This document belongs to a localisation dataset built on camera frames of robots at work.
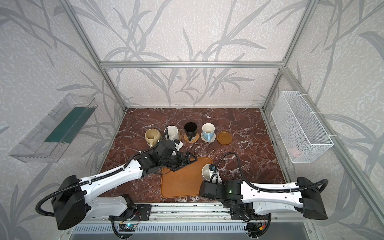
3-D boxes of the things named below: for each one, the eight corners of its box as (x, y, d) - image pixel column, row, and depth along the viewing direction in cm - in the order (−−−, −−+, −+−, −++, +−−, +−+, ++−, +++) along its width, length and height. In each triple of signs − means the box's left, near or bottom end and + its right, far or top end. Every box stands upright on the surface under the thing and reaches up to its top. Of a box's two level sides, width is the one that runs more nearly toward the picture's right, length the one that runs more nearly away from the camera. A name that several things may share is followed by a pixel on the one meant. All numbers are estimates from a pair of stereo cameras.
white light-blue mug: (203, 145, 100) (204, 136, 92) (202, 132, 107) (202, 123, 99) (215, 144, 101) (216, 135, 93) (213, 131, 108) (214, 122, 100)
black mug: (184, 144, 101) (183, 136, 93) (185, 131, 108) (184, 122, 100) (196, 144, 101) (196, 136, 93) (197, 131, 108) (196, 122, 100)
